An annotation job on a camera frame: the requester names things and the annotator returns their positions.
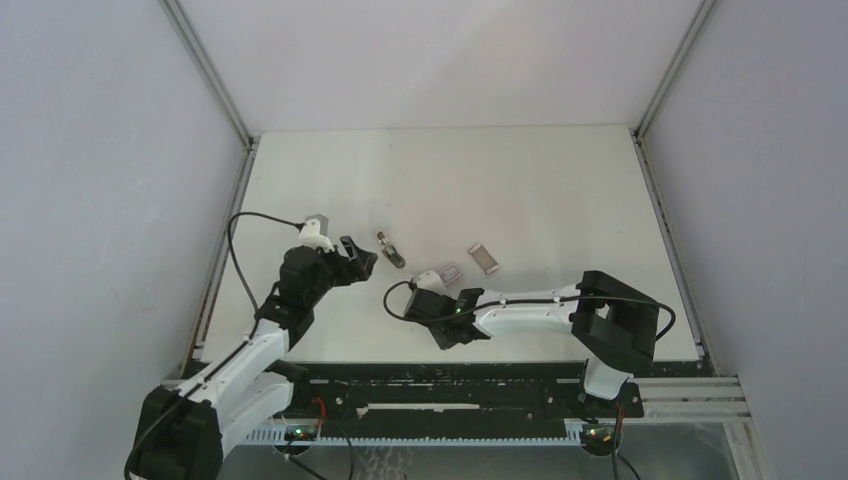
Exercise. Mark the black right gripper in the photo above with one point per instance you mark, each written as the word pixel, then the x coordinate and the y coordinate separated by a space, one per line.
pixel 443 342

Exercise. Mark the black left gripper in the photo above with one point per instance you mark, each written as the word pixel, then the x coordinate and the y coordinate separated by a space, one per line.
pixel 359 263

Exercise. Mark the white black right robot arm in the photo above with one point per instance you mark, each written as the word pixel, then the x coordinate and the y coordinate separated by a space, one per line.
pixel 617 324

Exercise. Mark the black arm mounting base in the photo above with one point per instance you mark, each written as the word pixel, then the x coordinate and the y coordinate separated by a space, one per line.
pixel 454 398

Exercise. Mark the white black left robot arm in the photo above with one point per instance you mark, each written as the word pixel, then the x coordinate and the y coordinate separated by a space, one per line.
pixel 188 431

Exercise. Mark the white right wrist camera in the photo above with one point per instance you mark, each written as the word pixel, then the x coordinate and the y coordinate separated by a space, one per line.
pixel 431 281

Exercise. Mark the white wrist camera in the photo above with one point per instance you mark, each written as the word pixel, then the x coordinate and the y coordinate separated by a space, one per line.
pixel 431 281
pixel 313 234

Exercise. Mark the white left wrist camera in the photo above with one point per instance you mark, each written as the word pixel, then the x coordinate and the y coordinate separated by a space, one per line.
pixel 313 234

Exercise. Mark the white slotted cable duct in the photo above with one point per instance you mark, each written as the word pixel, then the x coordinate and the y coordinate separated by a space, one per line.
pixel 274 435

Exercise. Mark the aluminium frame rail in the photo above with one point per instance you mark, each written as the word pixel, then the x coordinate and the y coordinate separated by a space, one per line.
pixel 693 400

